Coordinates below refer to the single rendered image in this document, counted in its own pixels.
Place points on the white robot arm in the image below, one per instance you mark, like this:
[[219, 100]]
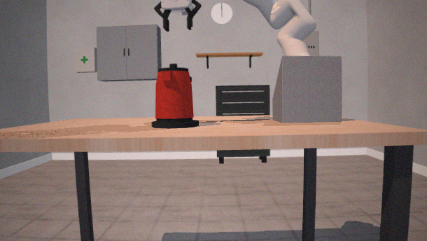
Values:
[[278, 13]]

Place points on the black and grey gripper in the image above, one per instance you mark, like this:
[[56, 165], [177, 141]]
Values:
[[177, 6]]

